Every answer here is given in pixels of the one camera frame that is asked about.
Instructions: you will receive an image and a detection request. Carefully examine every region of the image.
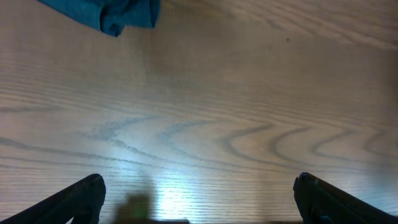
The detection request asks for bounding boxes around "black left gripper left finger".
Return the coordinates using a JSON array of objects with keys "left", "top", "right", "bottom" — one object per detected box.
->
[{"left": 1, "top": 174, "right": 106, "bottom": 224}]

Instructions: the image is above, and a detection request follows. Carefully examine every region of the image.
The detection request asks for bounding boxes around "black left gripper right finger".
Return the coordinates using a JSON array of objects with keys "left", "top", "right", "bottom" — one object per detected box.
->
[{"left": 293, "top": 172, "right": 397, "bottom": 224}]

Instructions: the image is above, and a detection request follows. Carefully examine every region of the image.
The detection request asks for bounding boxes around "folded navy blue garment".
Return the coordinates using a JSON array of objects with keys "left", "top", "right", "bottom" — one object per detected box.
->
[{"left": 39, "top": 0, "right": 161, "bottom": 37}]

